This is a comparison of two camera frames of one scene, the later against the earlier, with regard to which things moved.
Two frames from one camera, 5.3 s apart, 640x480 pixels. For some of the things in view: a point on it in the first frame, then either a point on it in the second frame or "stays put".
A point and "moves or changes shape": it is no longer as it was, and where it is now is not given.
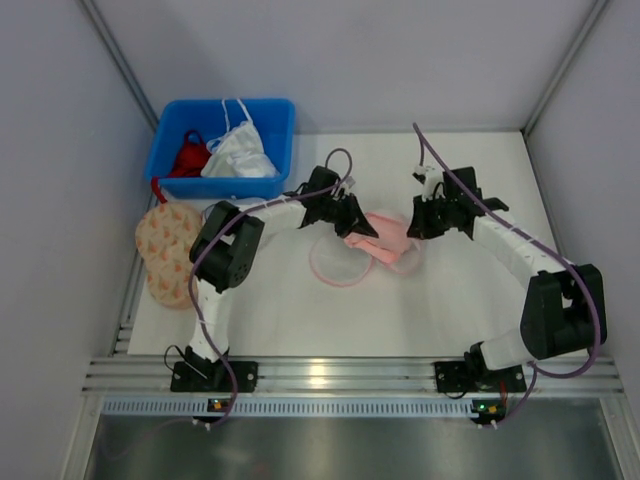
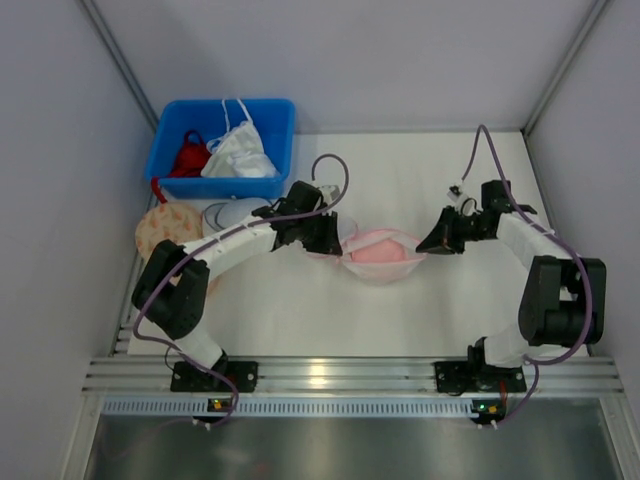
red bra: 189,162 stays put
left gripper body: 343,211 to 310,230
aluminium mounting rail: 137,375 stays put
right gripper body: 435,216 to 463,230
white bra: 239,152 stays put
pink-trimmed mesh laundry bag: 335,262 moves or changes shape
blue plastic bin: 275,116 stays put
